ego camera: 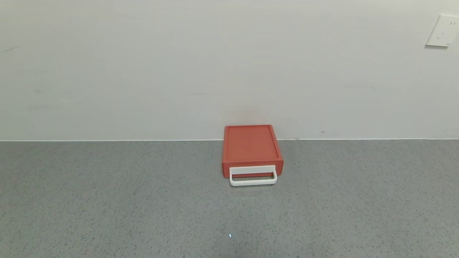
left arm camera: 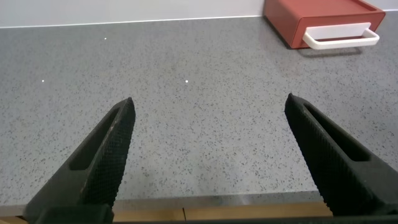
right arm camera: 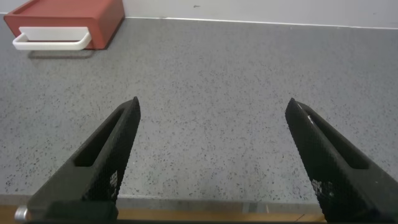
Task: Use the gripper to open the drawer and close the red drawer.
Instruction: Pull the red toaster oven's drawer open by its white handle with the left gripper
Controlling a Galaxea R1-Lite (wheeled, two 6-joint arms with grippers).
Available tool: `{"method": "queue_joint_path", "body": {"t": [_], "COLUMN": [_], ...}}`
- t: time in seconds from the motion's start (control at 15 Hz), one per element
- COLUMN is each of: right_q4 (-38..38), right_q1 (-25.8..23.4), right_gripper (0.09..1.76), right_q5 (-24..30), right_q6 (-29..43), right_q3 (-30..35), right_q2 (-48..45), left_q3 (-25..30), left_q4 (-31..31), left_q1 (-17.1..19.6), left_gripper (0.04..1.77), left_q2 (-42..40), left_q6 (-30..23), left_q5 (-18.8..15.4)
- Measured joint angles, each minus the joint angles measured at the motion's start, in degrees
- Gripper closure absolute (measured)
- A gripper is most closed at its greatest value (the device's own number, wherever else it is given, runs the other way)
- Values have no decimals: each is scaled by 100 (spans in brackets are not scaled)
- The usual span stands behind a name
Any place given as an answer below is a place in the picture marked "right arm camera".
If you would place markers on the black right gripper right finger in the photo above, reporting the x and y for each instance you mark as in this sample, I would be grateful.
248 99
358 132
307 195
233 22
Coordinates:
335 174

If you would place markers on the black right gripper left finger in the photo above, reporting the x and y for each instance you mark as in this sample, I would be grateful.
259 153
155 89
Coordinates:
93 174

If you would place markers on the red drawer cabinet casing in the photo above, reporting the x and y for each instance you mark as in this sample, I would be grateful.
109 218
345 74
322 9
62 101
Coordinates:
77 7

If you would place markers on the small silver metal knob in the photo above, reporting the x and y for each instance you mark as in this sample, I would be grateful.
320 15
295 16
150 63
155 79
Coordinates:
20 214

